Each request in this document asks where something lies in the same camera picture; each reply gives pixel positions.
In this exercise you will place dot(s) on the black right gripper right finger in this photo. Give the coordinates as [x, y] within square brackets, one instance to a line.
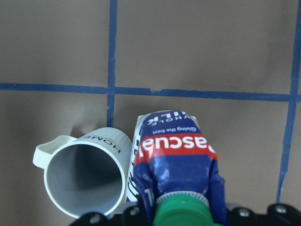
[278, 214]

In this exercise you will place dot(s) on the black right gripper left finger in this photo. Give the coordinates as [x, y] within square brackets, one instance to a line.
[127, 214]

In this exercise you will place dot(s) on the blue white milk carton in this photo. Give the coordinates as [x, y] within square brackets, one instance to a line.
[174, 170]

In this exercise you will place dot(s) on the white HOME mug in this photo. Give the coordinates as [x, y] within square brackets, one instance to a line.
[86, 174]

